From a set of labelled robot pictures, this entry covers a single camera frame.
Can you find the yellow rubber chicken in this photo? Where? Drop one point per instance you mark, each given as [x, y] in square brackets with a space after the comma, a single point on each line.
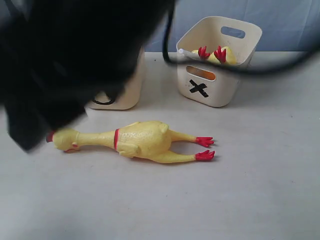
[145, 140]
[223, 55]

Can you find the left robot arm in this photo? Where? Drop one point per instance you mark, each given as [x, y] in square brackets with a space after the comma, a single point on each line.
[57, 55]

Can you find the cream bin marked O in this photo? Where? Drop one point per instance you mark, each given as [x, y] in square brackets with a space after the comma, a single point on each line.
[131, 94]

